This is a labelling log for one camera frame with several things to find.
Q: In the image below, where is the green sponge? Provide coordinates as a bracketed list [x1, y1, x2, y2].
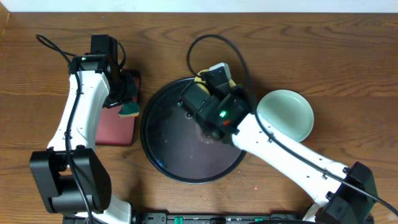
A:
[118, 101, 140, 117]

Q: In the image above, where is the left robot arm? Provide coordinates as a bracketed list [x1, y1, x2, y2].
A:
[30, 54, 134, 223]

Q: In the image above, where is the yellow plate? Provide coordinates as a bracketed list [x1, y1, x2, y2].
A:
[194, 68, 237, 95]

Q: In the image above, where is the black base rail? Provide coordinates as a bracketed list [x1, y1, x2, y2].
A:
[132, 212, 374, 224]

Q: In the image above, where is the round black serving tray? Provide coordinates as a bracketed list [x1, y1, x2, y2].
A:
[140, 78, 246, 184]

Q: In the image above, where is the light green plate front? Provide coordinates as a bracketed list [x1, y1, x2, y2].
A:
[257, 90, 315, 142]

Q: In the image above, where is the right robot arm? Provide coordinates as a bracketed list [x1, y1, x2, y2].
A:
[178, 72, 378, 223]

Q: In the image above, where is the rectangular black red tray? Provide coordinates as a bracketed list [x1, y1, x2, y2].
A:
[95, 73, 141, 146]

